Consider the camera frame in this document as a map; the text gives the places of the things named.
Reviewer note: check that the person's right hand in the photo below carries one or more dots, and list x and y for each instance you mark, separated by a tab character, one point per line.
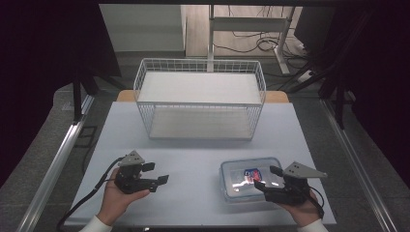
306	212

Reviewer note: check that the aluminium frame rail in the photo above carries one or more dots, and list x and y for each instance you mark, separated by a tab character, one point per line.
53	170
357	167

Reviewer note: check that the red and blue printed packet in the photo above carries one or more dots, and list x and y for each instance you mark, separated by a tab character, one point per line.
252	175

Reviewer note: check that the wooden table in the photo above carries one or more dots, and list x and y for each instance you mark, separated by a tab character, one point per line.
125	96

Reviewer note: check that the white cabinet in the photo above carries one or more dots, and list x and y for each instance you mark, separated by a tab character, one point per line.
141	27

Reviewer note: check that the white metal desk frame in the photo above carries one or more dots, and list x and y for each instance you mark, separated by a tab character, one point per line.
249	24

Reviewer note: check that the black metal stand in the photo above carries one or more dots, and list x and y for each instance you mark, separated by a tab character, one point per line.
338	100

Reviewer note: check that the person's left hand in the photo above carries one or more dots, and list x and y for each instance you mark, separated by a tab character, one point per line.
114	203

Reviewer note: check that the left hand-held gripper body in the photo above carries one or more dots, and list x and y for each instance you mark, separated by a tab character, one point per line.
129	180

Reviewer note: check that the clear plastic container blue lid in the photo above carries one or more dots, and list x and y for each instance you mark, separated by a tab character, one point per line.
233	185

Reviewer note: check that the white power strip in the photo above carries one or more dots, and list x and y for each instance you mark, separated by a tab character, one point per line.
304	76

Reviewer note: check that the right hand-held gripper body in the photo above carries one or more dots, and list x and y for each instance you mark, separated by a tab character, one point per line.
295	191

